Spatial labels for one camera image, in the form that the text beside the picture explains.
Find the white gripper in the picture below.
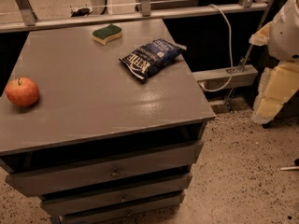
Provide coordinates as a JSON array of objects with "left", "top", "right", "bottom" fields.
[{"left": 249, "top": 0, "right": 299, "bottom": 124}]

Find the blue chip bag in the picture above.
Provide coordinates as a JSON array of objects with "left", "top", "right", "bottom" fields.
[{"left": 119, "top": 38, "right": 187, "bottom": 82}]

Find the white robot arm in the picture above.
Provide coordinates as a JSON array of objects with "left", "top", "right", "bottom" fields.
[{"left": 249, "top": 0, "right": 299, "bottom": 124}]

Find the grey floor beam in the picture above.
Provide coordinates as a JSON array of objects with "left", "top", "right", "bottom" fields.
[{"left": 192, "top": 64, "right": 258, "bottom": 91}]

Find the white stick on floor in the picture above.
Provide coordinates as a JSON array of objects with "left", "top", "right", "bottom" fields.
[{"left": 278, "top": 166, "right": 299, "bottom": 171}]

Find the top grey drawer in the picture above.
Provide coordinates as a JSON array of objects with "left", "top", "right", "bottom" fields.
[{"left": 6, "top": 141, "right": 203, "bottom": 196}]

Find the grey drawer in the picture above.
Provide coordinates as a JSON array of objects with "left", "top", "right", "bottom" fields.
[
  {"left": 62, "top": 191, "right": 185, "bottom": 224},
  {"left": 40, "top": 169, "right": 192, "bottom": 216},
  {"left": 6, "top": 141, "right": 203, "bottom": 196}
]

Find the middle grey drawer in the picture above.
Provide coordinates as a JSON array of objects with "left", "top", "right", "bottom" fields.
[{"left": 40, "top": 169, "right": 192, "bottom": 216}]

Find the grey drawer cabinet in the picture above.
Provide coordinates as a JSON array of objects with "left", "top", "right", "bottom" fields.
[{"left": 0, "top": 18, "right": 217, "bottom": 224}]

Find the green yellow sponge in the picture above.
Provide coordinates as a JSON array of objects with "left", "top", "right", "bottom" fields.
[{"left": 93, "top": 24, "right": 122, "bottom": 45}]

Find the bottom grey drawer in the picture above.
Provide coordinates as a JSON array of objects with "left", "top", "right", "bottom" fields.
[{"left": 62, "top": 191, "right": 185, "bottom": 224}]

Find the red apple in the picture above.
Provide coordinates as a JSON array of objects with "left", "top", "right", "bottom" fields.
[{"left": 5, "top": 77, "right": 39, "bottom": 107}]

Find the white cable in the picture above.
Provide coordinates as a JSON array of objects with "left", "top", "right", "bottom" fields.
[{"left": 199, "top": 3, "right": 235, "bottom": 93}]

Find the small black object on rail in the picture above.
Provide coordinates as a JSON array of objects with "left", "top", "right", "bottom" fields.
[{"left": 71, "top": 7, "right": 92, "bottom": 17}]

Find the grey metal rail frame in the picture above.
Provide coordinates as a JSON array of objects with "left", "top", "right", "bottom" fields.
[{"left": 0, "top": 0, "right": 274, "bottom": 34}]

